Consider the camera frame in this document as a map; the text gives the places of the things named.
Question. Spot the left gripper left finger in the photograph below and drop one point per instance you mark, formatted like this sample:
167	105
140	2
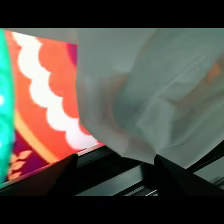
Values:
65	178

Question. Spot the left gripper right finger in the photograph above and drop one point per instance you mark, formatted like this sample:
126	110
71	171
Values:
170	181

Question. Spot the white shirt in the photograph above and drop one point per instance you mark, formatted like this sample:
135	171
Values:
150	90

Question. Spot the silver frame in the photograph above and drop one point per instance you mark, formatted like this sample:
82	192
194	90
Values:
113	186

